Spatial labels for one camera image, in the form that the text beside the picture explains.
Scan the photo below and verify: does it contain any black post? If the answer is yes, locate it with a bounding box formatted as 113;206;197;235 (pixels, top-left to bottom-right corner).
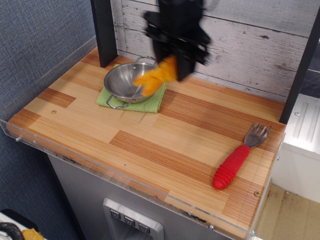
279;9;320;124
90;0;118;68

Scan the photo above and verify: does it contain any steel colander bowl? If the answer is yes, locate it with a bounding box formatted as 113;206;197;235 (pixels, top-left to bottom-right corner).
104;57;166;109

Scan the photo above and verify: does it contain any black left post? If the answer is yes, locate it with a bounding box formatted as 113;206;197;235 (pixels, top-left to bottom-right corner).
90;0;118;68

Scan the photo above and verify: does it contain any orange plush fish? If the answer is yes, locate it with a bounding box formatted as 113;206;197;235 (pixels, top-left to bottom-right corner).
132;55;178;97

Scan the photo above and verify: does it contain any green cloth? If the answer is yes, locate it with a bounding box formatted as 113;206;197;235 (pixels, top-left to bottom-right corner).
96;63;170;114

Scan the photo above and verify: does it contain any clear acrylic guard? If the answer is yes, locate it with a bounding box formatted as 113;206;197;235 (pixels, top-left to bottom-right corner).
0;32;284;240

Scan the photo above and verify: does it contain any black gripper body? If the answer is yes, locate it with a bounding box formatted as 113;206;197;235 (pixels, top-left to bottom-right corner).
143;0;211;64

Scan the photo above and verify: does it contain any grey toy fridge cabinet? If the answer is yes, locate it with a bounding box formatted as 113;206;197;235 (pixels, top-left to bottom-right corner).
48;155;227;240

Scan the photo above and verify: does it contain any yellow object bottom left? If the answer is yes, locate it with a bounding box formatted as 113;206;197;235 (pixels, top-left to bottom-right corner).
22;228;45;240

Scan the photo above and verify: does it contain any black right post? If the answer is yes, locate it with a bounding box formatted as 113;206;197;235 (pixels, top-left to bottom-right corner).
279;9;320;124

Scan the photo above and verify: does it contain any white aluminium frame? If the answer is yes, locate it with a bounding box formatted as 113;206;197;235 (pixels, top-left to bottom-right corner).
271;94;320;203

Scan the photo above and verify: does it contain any black braided cable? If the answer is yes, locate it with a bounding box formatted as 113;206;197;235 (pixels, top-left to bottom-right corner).
0;222;25;240

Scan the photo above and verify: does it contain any red handled fork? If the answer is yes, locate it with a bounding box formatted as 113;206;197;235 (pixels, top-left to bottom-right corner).
213;123;271;190

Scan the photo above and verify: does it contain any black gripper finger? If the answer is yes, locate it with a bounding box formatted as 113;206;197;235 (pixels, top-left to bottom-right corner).
175;51;196;82
152;37;176;63

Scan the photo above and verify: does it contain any silver dispenser panel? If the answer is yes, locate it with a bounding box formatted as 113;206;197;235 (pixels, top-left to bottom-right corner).
103;197;165;240

